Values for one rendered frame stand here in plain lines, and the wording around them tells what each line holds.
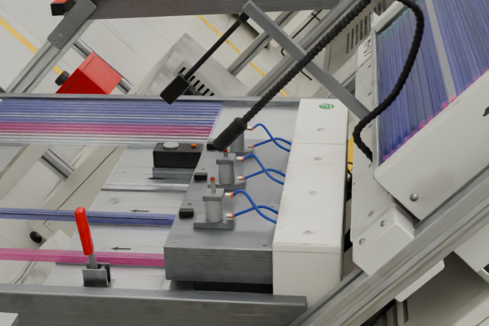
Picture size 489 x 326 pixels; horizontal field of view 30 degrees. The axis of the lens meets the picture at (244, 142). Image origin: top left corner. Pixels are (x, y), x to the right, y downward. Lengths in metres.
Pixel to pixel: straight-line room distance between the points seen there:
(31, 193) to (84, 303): 1.97
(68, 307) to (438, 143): 0.48
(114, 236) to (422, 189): 0.47
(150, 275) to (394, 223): 0.35
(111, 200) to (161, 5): 1.19
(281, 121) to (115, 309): 0.62
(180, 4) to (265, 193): 1.31
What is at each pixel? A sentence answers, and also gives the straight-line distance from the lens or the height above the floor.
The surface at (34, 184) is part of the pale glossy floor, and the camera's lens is 3.14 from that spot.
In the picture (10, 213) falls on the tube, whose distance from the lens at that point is 1.34.
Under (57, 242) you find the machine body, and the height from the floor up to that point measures 0.62.
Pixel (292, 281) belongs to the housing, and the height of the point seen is 1.22.
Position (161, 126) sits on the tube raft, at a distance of 1.60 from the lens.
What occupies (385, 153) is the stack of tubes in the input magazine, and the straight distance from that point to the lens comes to 1.05.
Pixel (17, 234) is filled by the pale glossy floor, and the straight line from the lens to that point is 2.91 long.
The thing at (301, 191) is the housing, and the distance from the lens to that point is 1.18.
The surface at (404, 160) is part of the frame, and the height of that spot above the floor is 1.43.
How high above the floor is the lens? 1.68
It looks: 21 degrees down
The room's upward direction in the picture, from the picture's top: 46 degrees clockwise
